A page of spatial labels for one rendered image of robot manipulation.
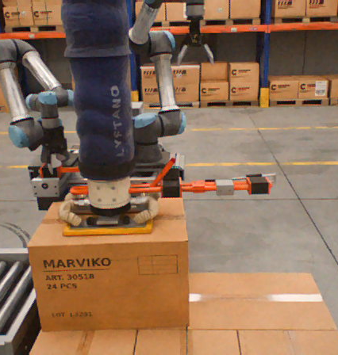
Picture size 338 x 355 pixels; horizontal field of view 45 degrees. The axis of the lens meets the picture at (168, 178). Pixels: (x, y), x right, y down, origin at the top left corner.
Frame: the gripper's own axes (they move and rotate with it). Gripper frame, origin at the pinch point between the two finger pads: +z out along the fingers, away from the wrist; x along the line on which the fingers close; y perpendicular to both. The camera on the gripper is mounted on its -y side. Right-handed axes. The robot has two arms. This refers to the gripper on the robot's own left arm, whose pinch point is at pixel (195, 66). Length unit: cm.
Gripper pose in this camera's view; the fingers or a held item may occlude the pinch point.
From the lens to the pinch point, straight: 184.3
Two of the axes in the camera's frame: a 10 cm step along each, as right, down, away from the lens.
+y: -0.6, 3.6, -9.3
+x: 10.0, -0.1, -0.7
